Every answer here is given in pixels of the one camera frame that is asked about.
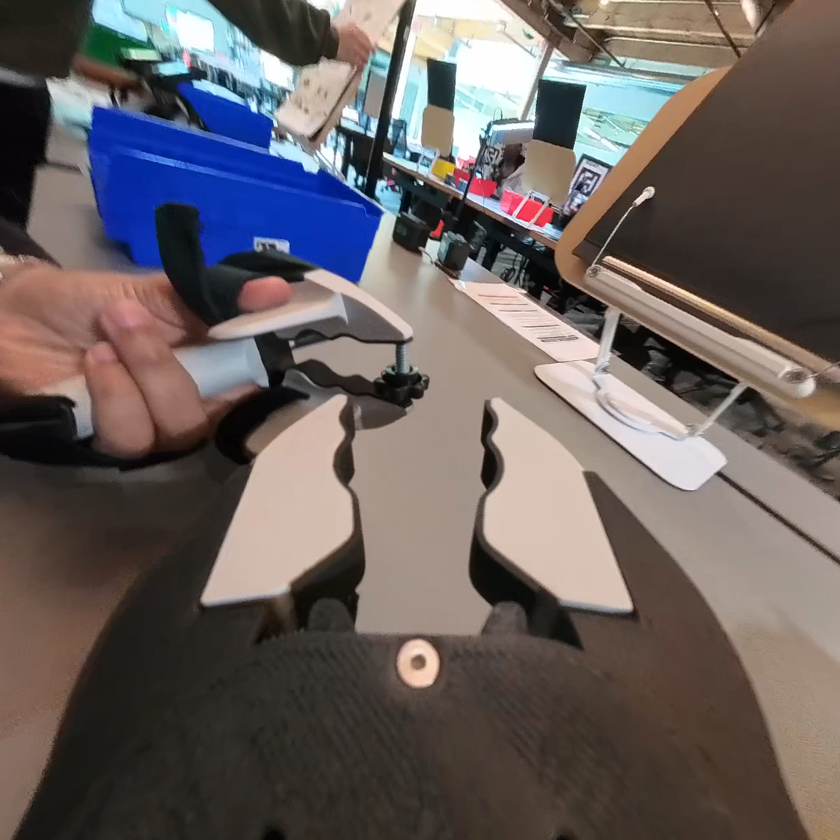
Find plain blue storage bin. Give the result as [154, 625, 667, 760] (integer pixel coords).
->
[177, 82, 275, 148]

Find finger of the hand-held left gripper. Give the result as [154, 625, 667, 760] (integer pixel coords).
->
[282, 360, 411, 431]
[209, 269, 416, 345]

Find black support pole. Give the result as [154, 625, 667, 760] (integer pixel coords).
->
[363, 0, 417, 201]

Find printed paper sheet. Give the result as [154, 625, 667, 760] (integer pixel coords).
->
[449, 281, 599, 363]

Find black grey battery pack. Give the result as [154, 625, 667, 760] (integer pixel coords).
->
[436, 231, 471, 277]

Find black star knob screw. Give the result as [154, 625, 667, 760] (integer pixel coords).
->
[374, 341, 431, 408]

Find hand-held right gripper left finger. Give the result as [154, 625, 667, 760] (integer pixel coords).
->
[199, 394, 366, 627]

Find black white tag poster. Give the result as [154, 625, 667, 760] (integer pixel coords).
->
[567, 154, 614, 214]

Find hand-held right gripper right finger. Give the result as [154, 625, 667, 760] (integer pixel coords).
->
[468, 397, 635, 614]

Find red storage bin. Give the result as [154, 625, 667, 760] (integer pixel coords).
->
[500, 189, 559, 227]

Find person's left forearm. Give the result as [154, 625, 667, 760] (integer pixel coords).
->
[0, 220, 96, 460]

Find cardboard sign board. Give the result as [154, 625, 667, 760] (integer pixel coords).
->
[276, 0, 408, 148]

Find blue bin with tag label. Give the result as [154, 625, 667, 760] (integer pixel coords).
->
[87, 105, 385, 284]

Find person's left hand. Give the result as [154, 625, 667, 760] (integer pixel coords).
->
[0, 262, 293, 460]

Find black box green buttons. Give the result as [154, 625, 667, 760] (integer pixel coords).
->
[392, 211, 431, 253]

